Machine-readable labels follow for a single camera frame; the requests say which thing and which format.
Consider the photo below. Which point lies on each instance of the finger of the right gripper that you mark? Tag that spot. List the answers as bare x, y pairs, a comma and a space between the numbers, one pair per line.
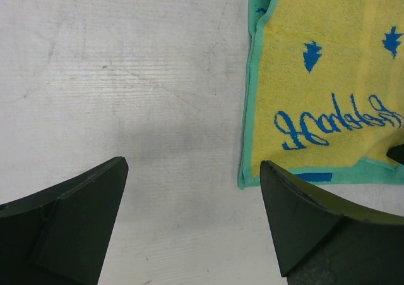
396, 153

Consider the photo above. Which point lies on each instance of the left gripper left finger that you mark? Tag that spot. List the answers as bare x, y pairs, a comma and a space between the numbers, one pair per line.
60, 235

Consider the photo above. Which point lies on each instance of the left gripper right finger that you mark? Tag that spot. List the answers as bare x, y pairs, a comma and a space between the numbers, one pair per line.
321, 238

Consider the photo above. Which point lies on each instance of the green teal towel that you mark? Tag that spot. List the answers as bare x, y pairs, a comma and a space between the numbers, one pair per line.
324, 90

